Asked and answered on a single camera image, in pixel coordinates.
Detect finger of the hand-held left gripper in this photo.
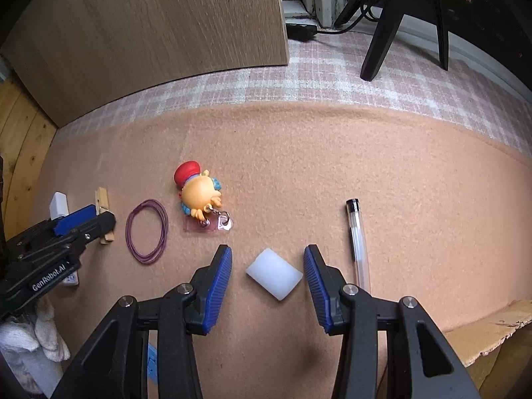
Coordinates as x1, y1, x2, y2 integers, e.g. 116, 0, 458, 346
62, 210, 117, 255
52, 204, 97, 236

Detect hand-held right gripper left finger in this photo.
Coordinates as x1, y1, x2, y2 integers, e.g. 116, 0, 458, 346
50, 244, 233, 399

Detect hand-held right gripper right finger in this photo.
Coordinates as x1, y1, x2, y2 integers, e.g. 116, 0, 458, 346
303, 244, 483, 399

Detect white eraser block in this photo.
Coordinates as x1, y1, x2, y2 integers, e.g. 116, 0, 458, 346
245, 249, 304, 302

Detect clear black pen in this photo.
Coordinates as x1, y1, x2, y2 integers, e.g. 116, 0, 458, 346
345, 198, 372, 297

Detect orange toy figure keychain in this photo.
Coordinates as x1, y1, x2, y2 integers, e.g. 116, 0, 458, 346
173, 160, 233, 234

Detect cardboard box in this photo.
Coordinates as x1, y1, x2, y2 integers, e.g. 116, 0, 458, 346
376, 299, 532, 399

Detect white plug charger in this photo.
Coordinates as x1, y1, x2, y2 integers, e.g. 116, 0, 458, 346
49, 191, 69, 220

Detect wooden clothespin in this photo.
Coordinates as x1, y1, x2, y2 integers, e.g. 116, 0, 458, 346
94, 187, 116, 245

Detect pine plank panel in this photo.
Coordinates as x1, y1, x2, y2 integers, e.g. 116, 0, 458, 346
0, 70, 58, 238

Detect tan fleece blanket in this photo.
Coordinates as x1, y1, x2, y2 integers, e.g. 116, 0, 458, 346
0, 100, 532, 399

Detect large light wooden board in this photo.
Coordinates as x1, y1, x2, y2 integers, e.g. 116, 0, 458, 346
0, 0, 290, 128

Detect pink checked cloth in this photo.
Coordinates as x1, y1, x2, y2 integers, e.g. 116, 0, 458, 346
55, 34, 532, 155

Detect purple hair tie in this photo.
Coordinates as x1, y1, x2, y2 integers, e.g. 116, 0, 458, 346
125, 199, 169, 265

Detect black inline cable switch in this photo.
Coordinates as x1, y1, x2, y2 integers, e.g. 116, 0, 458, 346
285, 21, 319, 43

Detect black ring light cable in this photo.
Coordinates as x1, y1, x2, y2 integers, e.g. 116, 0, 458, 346
316, 0, 392, 35

